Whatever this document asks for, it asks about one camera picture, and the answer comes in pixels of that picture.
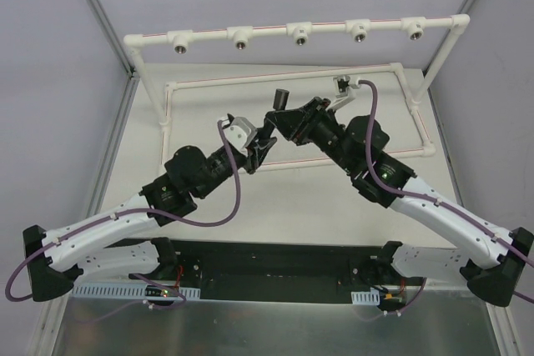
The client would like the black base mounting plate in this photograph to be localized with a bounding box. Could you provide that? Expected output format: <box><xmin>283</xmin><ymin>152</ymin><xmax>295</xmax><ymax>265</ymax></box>
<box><xmin>78</xmin><ymin>235</ymin><xmax>422</xmax><ymax>302</ymax></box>

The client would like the left white cable duct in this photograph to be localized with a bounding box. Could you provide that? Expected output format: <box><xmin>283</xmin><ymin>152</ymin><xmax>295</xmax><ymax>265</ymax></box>
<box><xmin>71</xmin><ymin>283</ymin><xmax>181</xmax><ymax>301</ymax></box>

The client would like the right white cable duct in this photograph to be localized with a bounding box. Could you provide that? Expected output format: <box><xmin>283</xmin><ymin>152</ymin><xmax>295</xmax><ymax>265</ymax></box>
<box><xmin>350</xmin><ymin>288</ymin><xmax>380</xmax><ymax>306</ymax></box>

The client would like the white PVC pipe frame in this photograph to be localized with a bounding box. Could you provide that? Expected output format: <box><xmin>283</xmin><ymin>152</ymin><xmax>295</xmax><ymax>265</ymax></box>
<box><xmin>123</xmin><ymin>14</ymin><xmax>471</xmax><ymax>163</ymax></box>

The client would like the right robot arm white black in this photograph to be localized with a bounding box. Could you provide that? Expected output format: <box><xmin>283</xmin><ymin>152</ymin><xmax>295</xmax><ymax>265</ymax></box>
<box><xmin>265</xmin><ymin>98</ymin><xmax>533</xmax><ymax>307</ymax></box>

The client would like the left aluminium frame post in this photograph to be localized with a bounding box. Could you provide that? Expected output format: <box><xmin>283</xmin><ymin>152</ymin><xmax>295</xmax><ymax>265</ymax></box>
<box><xmin>64</xmin><ymin>0</ymin><xmax>139</xmax><ymax>248</ymax></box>

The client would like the black faucet valve handle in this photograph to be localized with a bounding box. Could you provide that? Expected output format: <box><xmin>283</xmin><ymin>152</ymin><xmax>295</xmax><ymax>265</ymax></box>
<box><xmin>273</xmin><ymin>88</ymin><xmax>290</xmax><ymax>111</ymax></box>

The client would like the black L-shaped faucet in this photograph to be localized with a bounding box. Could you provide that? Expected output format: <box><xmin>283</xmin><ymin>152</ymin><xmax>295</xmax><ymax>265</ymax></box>
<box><xmin>258</xmin><ymin>118</ymin><xmax>275</xmax><ymax>140</ymax></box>

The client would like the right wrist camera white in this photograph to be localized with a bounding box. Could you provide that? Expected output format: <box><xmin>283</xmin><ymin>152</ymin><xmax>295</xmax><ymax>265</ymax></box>
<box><xmin>326</xmin><ymin>75</ymin><xmax>361</xmax><ymax>113</ymax></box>

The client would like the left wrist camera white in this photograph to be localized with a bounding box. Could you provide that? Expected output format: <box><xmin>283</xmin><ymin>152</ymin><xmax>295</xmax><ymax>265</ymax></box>
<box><xmin>222</xmin><ymin>115</ymin><xmax>257</xmax><ymax>155</ymax></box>

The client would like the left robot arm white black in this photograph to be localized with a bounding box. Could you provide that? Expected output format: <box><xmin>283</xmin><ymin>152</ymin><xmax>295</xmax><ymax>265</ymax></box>
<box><xmin>20</xmin><ymin>134</ymin><xmax>276</xmax><ymax>302</ymax></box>

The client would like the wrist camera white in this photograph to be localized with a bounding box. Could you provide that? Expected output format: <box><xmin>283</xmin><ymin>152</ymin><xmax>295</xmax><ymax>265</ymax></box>
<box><xmin>326</xmin><ymin>75</ymin><xmax>361</xmax><ymax>113</ymax></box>
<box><xmin>222</xmin><ymin>115</ymin><xmax>257</xmax><ymax>155</ymax></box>

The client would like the white cable duct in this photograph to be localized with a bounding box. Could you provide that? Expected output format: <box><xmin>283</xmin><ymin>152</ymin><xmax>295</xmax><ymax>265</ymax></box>
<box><xmin>71</xmin><ymin>283</ymin><xmax>181</xmax><ymax>301</ymax></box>
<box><xmin>350</xmin><ymin>288</ymin><xmax>380</xmax><ymax>306</ymax></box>

